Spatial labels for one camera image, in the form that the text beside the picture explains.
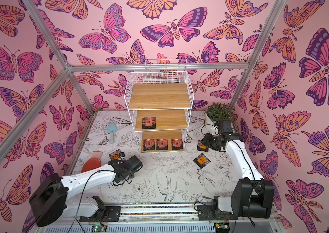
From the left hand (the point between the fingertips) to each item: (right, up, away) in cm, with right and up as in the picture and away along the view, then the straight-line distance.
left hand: (130, 172), depth 86 cm
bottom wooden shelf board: (+23, +21, +19) cm, 36 cm away
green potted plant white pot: (+53, +36, +8) cm, 64 cm away
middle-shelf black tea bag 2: (-12, +8, +9) cm, 17 cm away
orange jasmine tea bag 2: (+44, +5, +6) cm, 45 cm away
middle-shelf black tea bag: (+12, +30, -5) cm, 32 cm away
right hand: (+42, +19, -2) cm, 46 cm away
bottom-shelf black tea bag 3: (+29, +15, +12) cm, 35 cm away
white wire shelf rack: (+16, +60, +11) cm, 64 cm away
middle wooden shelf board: (+21, +32, -4) cm, 38 cm away
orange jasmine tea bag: (+46, +13, +13) cm, 49 cm away
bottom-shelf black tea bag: (+10, +15, +13) cm, 22 cm away
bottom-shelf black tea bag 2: (+18, +15, +13) cm, 27 cm away
